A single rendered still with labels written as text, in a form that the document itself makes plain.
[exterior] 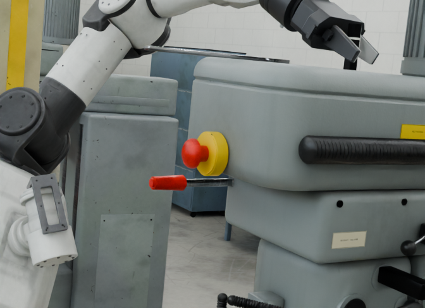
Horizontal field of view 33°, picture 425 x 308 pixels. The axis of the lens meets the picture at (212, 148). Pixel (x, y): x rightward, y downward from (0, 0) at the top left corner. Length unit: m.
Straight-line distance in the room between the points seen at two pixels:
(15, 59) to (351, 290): 1.83
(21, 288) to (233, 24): 8.11
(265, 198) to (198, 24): 8.85
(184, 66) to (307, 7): 7.62
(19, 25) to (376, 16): 4.97
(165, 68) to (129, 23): 7.83
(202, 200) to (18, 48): 6.09
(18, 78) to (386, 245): 1.84
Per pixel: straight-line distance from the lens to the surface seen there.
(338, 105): 0.91
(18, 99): 1.23
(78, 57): 1.28
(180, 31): 10.28
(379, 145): 0.92
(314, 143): 0.85
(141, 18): 1.30
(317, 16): 1.07
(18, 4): 2.63
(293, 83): 0.88
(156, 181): 1.03
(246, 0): 1.26
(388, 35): 6.99
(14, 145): 1.20
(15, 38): 2.63
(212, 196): 8.58
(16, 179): 1.19
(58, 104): 1.26
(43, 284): 1.17
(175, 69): 8.88
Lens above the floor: 1.89
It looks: 7 degrees down
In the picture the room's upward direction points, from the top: 6 degrees clockwise
